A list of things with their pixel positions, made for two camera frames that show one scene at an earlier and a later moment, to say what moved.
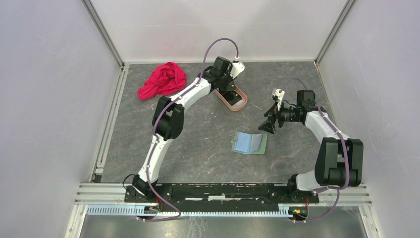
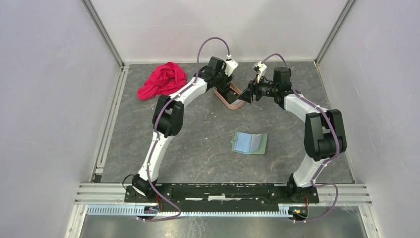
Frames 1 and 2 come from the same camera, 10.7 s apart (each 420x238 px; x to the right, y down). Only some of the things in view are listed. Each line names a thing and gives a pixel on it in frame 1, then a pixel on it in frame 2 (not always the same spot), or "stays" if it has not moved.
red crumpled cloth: [166, 79] stays
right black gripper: [269, 126] -> [254, 86]
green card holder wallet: [245, 143] stays
